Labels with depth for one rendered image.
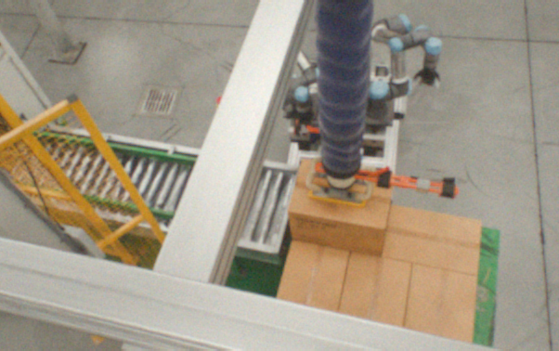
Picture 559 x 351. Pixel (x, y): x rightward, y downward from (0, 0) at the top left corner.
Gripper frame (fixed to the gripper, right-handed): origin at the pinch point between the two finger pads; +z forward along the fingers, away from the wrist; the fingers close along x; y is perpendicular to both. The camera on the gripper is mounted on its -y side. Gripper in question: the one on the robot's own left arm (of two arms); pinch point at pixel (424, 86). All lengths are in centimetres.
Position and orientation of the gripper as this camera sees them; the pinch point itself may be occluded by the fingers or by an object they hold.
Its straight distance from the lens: 315.6
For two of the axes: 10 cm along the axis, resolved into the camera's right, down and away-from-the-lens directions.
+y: -1.8, 8.4, -5.1
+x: 9.8, 1.0, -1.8
